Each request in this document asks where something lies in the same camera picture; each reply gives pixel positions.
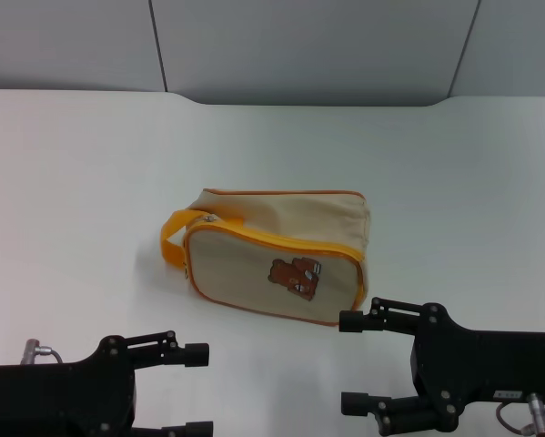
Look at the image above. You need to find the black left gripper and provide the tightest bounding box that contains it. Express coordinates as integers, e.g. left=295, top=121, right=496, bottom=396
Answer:
left=0, top=330, right=215, bottom=437

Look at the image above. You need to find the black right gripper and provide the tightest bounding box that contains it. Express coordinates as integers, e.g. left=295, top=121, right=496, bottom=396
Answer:
left=338, top=297, right=545, bottom=434

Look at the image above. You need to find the left gripper silver cable connector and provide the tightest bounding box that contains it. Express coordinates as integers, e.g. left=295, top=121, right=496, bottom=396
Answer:
left=22, top=338, right=63, bottom=366

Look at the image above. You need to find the right gripper silver cable connector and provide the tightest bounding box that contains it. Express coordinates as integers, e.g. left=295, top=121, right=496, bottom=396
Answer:
left=496, top=393, right=545, bottom=433

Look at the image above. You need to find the beige food bag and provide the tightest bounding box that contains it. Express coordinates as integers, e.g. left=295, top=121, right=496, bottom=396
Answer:
left=159, top=188, right=373, bottom=328

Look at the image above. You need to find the gripper silver cable connector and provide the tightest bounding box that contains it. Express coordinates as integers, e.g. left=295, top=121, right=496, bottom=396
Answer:
left=496, top=393, right=545, bottom=433
left=22, top=338, right=63, bottom=366

